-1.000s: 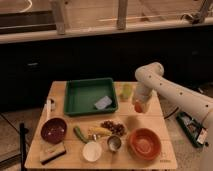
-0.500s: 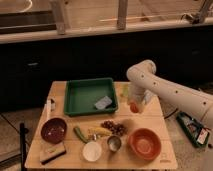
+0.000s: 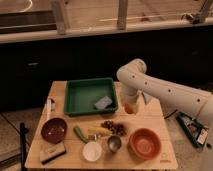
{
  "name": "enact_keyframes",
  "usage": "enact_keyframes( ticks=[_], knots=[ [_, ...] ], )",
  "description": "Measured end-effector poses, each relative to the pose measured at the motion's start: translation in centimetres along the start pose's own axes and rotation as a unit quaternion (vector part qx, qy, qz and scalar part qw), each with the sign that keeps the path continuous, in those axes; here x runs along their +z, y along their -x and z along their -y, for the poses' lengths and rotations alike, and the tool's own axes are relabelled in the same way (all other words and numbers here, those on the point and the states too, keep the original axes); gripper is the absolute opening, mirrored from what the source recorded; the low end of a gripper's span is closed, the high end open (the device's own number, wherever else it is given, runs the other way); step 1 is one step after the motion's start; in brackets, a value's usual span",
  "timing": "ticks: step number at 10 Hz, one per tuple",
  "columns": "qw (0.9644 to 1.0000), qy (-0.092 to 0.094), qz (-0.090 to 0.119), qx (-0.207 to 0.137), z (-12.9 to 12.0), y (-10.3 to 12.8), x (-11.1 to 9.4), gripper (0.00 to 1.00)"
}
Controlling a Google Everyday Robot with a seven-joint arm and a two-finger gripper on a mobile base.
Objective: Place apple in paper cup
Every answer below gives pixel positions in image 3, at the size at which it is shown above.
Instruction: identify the red apple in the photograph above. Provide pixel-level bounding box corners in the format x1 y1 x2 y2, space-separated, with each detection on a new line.
124 103 134 114

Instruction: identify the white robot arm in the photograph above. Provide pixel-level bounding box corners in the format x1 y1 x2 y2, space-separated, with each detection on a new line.
117 59 213 171

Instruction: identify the small metal cup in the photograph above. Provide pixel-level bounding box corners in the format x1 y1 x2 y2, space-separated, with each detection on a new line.
107 135 122 152

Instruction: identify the white paper cup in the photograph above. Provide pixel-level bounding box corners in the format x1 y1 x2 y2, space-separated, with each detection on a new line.
82 141 102 162

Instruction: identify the blue sponge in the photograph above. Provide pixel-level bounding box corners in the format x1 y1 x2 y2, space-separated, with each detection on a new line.
94 96 112 109

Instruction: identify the bunch of red grapes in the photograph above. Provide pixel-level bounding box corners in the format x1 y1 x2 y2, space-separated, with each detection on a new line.
101 120 126 136

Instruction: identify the yellow banana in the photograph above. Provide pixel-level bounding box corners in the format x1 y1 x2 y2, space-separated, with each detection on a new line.
88 127 112 136

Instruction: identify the orange bowl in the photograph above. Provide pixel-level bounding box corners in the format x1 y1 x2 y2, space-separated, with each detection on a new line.
128 128 161 160

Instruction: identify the green plastic tray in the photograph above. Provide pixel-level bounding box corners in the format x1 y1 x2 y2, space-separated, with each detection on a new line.
64 78 118 117

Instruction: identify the green cucumber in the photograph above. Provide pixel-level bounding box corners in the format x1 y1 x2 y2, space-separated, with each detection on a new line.
73 126 89 144

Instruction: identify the green bin with items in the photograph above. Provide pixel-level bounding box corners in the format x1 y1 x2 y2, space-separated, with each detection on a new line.
176 112 209 148

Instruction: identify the dark red bowl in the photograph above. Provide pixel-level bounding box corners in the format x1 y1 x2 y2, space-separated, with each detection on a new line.
41 118 67 144

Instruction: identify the wooden block brush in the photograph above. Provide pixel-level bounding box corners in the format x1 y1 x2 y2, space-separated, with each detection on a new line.
40 142 66 164

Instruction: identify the black chair frame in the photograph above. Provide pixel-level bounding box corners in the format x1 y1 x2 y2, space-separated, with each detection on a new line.
20 123 27 171

